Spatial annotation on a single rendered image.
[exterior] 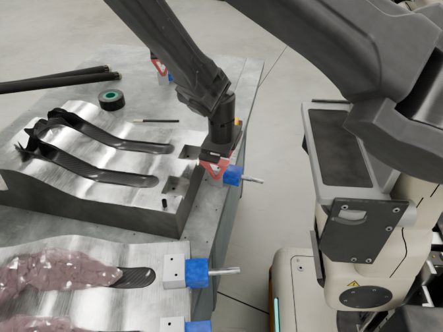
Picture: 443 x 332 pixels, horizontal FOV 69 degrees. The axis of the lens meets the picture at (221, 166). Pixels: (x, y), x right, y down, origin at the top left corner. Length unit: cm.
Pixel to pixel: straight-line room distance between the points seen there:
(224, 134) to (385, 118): 46
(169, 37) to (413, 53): 30
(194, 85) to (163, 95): 61
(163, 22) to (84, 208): 44
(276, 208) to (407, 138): 157
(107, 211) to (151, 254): 15
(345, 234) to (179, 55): 36
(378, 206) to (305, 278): 81
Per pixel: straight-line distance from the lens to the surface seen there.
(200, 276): 59
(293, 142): 223
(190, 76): 52
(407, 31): 27
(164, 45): 46
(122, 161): 78
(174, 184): 72
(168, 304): 59
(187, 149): 79
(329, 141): 58
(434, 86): 28
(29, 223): 84
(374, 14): 26
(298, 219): 178
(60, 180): 75
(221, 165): 69
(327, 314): 124
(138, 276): 62
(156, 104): 110
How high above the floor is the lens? 139
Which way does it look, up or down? 44 degrees down
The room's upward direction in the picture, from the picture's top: straight up
